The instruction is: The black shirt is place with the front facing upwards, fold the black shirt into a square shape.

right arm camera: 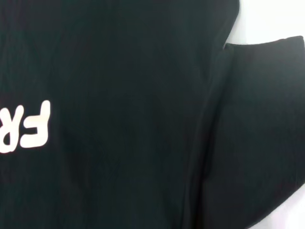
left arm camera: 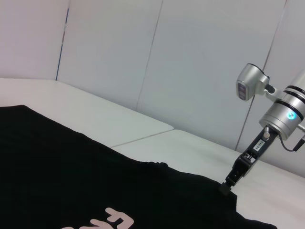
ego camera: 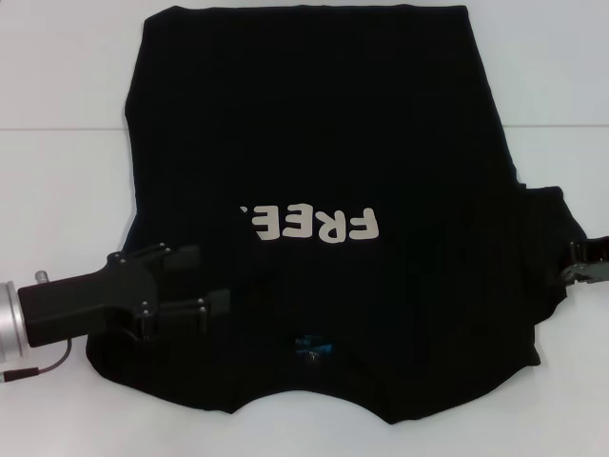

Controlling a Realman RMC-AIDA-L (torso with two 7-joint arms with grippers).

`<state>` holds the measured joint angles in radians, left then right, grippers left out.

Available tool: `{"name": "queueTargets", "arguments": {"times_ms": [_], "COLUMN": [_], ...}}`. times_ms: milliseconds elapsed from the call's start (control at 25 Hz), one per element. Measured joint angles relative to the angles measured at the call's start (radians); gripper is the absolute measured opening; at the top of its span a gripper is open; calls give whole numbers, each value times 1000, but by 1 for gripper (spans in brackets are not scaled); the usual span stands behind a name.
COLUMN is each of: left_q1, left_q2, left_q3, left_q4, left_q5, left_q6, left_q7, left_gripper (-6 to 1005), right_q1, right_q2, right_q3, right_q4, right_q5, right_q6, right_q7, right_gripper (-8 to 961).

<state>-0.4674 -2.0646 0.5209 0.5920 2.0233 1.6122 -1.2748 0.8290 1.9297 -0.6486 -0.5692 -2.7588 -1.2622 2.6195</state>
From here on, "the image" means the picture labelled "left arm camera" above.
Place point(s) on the black t-shirt with FREE print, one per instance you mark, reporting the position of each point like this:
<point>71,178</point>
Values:
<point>71,179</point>

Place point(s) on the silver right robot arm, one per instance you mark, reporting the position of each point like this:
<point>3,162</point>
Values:
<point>283,114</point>

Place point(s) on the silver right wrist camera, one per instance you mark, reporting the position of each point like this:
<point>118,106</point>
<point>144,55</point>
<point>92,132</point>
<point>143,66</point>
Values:
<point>250,81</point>

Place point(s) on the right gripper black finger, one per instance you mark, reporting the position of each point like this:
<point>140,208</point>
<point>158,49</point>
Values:
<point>234,171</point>
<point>245,170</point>

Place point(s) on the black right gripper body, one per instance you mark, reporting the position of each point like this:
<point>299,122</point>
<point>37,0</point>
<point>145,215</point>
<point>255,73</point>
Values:
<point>258,148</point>

